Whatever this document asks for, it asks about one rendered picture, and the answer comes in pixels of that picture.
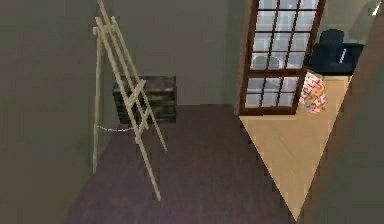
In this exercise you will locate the dark wooden crate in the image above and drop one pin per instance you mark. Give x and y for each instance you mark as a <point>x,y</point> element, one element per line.
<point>163,96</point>

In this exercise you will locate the pale wooden easel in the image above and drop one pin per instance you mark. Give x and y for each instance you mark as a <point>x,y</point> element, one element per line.
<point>115,63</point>

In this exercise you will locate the brown framed glass door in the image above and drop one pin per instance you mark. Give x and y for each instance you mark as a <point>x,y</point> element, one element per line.
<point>280,56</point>

